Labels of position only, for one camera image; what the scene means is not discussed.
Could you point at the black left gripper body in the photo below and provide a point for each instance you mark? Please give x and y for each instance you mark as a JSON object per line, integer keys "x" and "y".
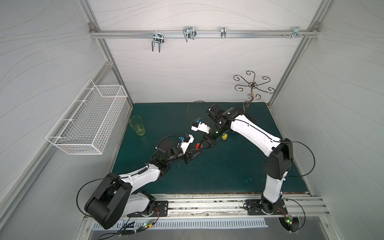
{"x": 188, "y": 155}

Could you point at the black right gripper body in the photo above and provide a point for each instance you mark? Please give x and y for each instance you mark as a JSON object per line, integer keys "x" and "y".
{"x": 210, "y": 138}

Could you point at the yellow paint jar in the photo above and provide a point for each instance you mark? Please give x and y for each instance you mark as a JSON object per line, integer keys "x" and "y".
{"x": 224, "y": 136}

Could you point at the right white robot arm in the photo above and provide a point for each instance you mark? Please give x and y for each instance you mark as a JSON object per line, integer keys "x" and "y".
{"x": 279, "y": 152}

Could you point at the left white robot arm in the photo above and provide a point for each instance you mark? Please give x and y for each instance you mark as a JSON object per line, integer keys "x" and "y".
{"x": 119, "y": 195}

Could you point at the bronze scroll jewelry stand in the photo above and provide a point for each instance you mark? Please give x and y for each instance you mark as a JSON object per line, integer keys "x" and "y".
{"x": 252, "y": 85}

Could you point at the white vent strip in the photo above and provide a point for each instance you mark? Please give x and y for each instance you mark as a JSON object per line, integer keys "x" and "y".
{"x": 176, "y": 224}

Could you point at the small metal clip hook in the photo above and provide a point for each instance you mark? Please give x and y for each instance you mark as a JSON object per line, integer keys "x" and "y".
{"x": 223, "y": 32}

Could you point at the double prong metal hook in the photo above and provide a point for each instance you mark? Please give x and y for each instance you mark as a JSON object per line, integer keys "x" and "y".
{"x": 158, "y": 39}

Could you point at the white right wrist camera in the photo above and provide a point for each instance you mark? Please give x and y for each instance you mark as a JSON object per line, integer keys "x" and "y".
{"x": 198, "y": 125}

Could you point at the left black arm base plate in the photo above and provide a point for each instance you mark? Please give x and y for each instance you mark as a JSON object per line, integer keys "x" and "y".
{"x": 156, "y": 209}

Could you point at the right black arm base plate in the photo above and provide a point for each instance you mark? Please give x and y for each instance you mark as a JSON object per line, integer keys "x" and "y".
{"x": 255, "y": 207}

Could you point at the white wire basket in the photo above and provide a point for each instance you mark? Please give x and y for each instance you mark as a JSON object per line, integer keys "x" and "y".
{"x": 86, "y": 126}

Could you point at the wire loop metal hook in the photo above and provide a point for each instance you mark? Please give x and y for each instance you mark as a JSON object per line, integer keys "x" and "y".
{"x": 189, "y": 33}

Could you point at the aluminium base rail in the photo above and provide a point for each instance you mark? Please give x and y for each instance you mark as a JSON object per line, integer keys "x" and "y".
{"x": 200, "y": 206}

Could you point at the metal bracket hook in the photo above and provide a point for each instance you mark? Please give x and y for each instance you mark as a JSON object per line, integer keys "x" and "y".
{"x": 296, "y": 34}

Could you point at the aluminium top rail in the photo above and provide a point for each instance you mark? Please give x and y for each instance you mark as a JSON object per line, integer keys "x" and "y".
{"x": 201, "y": 34}

